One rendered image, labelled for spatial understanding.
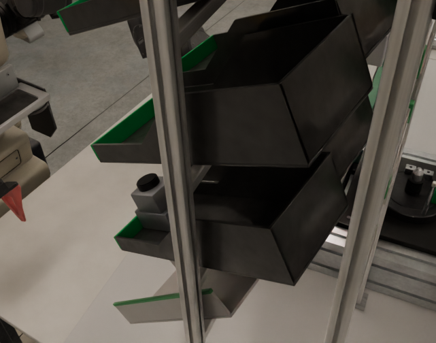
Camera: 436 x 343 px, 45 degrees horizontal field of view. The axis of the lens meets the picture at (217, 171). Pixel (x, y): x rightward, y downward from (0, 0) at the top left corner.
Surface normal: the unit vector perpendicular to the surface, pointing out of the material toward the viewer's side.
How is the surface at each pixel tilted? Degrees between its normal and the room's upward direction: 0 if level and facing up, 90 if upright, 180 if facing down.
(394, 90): 90
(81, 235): 0
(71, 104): 1
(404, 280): 90
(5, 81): 90
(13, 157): 98
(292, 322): 0
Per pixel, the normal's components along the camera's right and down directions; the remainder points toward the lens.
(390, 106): -0.41, 0.63
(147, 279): -0.03, -0.73
